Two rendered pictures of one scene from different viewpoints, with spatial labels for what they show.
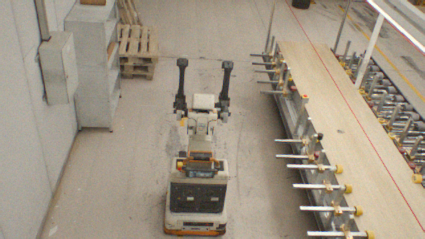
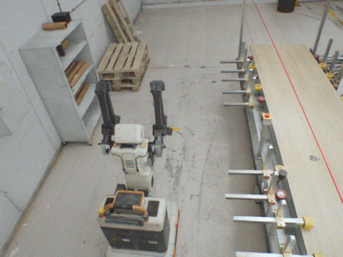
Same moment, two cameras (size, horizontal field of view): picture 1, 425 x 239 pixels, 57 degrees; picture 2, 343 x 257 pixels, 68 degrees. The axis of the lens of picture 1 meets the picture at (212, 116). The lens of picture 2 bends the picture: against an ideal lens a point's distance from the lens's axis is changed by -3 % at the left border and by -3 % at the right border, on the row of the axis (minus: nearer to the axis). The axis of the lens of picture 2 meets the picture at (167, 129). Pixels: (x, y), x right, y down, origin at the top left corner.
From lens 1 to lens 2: 194 cm
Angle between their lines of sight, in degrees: 15
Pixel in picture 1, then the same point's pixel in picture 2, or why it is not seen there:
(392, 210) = not seen: outside the picture
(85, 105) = (62, 123)
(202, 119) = (128, 156)
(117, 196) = (78, 215)
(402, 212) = not seen: outside the picture
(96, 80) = (64, 101)
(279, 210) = (240, 239)
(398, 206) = not seen: outside the picture
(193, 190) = (126, 233)
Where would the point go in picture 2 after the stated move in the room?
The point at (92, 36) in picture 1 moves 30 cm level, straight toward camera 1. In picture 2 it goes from (47, 60) to (40, 73)
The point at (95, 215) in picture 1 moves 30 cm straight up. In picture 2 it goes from (53, 236) to (43, 223)
